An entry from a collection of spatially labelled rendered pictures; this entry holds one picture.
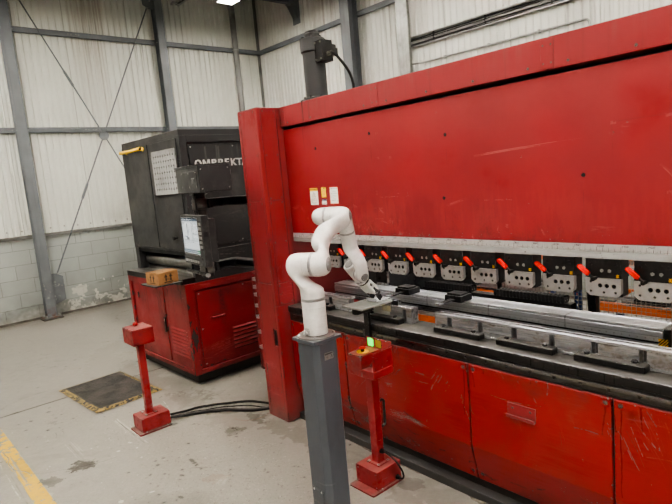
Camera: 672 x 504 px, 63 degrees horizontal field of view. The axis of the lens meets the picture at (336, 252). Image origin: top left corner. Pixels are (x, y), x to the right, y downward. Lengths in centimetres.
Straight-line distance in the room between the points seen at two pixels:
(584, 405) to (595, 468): 28
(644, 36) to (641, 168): 50
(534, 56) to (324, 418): 196
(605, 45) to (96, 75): 849
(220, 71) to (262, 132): 716
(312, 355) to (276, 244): 140
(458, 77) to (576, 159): 73
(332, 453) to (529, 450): 96
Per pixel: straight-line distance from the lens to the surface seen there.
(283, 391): 420
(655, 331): 289
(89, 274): 974
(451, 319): 317
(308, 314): 271
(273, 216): 393
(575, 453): 283
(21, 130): 933
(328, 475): 299
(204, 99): 1075
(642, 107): 251
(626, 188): 253
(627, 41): 254
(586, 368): 264
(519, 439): 296
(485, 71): 283
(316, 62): 389
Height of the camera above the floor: 179
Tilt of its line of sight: 8 degrees down
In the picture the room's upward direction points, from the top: 5 degrees counter-clockwise
